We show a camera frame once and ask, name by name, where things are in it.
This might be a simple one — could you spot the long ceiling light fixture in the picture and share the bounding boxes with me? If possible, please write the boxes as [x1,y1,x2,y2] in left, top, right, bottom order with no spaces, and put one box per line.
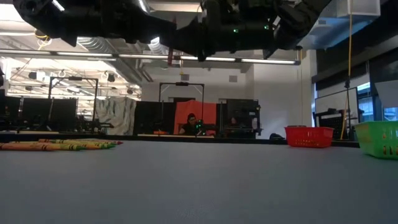
[0,48,302,66]

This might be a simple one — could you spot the silver ventilation duct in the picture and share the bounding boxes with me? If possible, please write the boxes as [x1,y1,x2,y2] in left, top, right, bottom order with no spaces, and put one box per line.
[76,35,155,83]

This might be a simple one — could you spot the patterned white cloth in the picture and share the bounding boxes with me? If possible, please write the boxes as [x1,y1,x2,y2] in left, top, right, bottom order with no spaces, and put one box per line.
[94,96,137,136]

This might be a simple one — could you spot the whiteboard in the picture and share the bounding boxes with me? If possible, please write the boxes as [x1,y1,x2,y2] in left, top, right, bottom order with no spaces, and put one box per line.
[314,86,359,128]

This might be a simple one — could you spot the yellow hanging cable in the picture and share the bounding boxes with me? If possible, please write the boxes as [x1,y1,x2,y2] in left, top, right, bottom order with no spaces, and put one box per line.
[340,14,354,141]

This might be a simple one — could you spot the orange partition panel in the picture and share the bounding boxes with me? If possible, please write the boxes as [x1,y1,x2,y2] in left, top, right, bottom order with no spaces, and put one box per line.
[174,100,218,137]

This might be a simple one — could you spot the red plastic basket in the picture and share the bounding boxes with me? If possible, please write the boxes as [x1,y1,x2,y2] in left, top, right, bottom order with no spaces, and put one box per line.
[284,126,335,149]

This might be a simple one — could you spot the black partition panel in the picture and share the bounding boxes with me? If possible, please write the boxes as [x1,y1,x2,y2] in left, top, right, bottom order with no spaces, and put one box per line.
[0,95,78,132]
[133,100,177,136]

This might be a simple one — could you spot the green plastic basket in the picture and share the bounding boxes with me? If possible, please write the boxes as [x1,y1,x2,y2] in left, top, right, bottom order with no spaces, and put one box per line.
[354,120,398,161]

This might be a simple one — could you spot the black pegboard cart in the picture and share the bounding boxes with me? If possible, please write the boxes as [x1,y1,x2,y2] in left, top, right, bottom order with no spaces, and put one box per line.
[313,108,354,141]

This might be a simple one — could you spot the person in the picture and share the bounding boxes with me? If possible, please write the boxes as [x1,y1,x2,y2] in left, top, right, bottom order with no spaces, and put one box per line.
[179,113,200,136]
[228,116,243,129]

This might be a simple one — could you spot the black camera frame rig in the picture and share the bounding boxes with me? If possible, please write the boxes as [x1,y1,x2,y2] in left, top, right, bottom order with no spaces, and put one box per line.
[47,75,100,125]
[159,82,205,138]

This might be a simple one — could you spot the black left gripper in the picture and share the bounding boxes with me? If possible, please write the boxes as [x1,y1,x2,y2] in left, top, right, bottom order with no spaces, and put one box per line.
[77,6,178,44]

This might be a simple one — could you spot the black equipment rack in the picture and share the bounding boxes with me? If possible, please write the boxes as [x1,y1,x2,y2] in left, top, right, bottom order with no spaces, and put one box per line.
[224,98,262,139]

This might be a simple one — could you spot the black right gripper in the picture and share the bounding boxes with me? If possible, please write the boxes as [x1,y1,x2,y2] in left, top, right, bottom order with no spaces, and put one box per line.
[160,0,282,62]

